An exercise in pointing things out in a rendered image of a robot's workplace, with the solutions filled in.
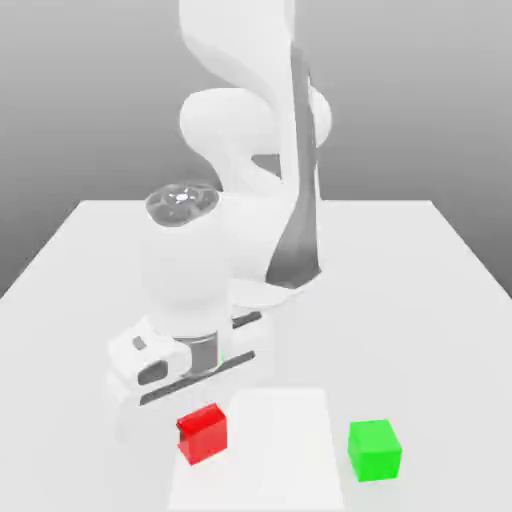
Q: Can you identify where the small green cube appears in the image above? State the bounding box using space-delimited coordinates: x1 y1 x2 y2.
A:
347 418 403 483

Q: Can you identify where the small red cube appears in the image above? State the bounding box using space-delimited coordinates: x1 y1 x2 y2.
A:
175 402 228 467

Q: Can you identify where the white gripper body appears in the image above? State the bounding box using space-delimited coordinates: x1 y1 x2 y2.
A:
104 310 279 444

